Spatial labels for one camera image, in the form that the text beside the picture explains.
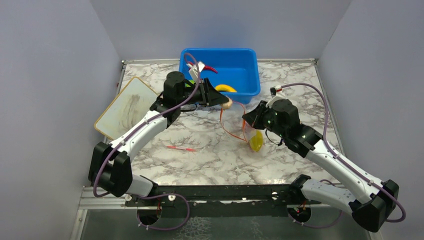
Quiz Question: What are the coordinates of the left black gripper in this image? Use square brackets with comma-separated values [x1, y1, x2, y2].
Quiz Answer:
[176, 77, 229, 108]

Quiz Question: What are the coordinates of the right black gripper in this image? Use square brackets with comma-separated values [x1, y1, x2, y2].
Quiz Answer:
[243, 100, 288, 139]

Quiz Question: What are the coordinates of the garlic bulb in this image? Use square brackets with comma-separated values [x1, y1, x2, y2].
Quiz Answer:
[220, 98, 234, 111]

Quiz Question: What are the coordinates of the clear zip bag orange zipper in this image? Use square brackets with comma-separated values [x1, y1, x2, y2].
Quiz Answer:
[219, 101, 258, 150]

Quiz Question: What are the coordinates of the yellow green starfruit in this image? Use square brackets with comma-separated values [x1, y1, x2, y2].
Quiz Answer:
[248, 129, 264, 152]

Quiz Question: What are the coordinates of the red chili pepper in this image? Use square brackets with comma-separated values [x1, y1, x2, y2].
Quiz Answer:
[186, 61, 218, 74]

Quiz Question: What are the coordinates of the blue plastic bin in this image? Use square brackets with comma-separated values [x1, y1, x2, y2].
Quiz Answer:
[178, 48, 261, 105]

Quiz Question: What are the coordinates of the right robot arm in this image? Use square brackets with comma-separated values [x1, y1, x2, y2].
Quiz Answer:
[242, 99, 399, 233]

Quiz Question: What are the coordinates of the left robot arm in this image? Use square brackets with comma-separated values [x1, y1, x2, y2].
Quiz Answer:
[88, 71, 230, 206]

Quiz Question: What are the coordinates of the yellow banana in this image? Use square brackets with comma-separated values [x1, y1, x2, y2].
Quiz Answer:
[214, 84, 237, 93]

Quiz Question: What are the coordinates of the green lime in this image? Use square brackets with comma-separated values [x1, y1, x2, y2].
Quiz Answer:
[184, 79, 196, 88]

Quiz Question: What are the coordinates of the red pen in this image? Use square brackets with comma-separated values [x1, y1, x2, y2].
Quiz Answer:
[166, 145, 196, 152]

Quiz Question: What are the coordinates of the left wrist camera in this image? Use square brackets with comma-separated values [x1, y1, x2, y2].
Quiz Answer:
[186, 61, 206, 81]

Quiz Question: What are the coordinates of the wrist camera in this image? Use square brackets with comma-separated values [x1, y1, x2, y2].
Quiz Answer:
[186, 61, 206, 81]
[266, 85, 286, 108]

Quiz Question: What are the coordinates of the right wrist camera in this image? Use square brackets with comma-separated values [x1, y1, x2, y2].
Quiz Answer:
[266, 85, 286, 108]

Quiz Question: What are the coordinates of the white board with wooden frame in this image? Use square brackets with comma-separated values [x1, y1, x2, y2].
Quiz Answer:
[94, 76, 158, 140]

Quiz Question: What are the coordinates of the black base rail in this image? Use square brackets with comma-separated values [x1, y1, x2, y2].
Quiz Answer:
[125, 184, 317, 218]

